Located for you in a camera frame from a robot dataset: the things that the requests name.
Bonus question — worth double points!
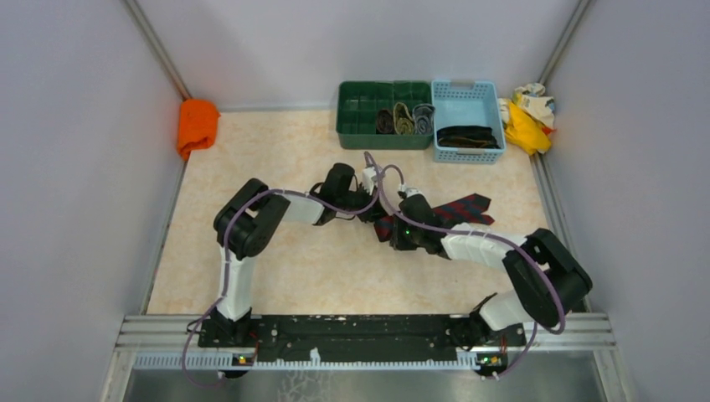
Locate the white patterned crumpled cloth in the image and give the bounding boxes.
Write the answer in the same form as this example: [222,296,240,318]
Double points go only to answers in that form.
[498,83,556,129]

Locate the red navy striped tie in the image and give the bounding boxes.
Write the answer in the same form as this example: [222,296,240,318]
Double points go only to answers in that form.
[373,193,495,242]

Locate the light blue plastic basket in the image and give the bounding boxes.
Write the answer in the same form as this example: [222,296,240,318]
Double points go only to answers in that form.
[430,80,507,164]

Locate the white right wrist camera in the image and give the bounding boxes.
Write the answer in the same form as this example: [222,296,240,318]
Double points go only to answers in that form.
[397,183,422,199]

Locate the white slotted cable duct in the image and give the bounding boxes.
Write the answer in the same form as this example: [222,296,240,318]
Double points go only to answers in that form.
[133,352,481,371]

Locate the green compartment organizer tray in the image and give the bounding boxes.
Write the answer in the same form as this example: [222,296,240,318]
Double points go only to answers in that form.
[336,80,434,150]

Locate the dark brown rolled tie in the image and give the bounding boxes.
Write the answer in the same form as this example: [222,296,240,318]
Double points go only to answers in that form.
[375,108,394,135]

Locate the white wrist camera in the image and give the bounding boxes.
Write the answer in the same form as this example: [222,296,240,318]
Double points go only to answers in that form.
[397,183,422,199]
[361,166,378,195]

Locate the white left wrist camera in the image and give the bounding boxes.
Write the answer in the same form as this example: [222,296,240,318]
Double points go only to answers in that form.
[361,166,378,195]

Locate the black tie in basket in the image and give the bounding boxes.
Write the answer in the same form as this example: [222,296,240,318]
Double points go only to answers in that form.
[436,126,500,149]

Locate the olive rolled tie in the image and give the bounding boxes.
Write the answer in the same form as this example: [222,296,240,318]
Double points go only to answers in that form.
[393,101,415,135]

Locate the yellow crumpled cloth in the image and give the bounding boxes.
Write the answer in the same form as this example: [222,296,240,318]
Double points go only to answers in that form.
[504,100,553,156]

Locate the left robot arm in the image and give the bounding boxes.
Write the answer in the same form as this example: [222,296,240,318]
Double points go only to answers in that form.
[209,163,384,347]

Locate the orange folded cloth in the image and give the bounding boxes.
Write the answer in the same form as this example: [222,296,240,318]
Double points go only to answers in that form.
[176,99,220,162]

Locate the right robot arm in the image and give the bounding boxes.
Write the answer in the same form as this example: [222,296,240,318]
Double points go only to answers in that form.
[390,193,593,345]

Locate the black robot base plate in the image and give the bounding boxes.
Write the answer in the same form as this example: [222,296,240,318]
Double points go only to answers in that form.
[198,314,527,363]

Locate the grey rolled tie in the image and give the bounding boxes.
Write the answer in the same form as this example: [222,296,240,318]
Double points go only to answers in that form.
[412,103,435,136]

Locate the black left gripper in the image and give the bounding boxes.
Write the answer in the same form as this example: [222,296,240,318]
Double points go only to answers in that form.
[336,181,388,223]

